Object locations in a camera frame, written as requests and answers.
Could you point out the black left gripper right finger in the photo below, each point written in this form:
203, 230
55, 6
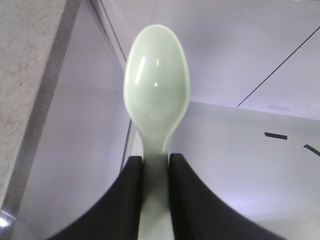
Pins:
198, 214

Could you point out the pale green plastic spoon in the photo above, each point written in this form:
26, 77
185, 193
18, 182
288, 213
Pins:
156, 94

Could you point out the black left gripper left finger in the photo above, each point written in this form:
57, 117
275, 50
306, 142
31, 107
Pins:
116, 215

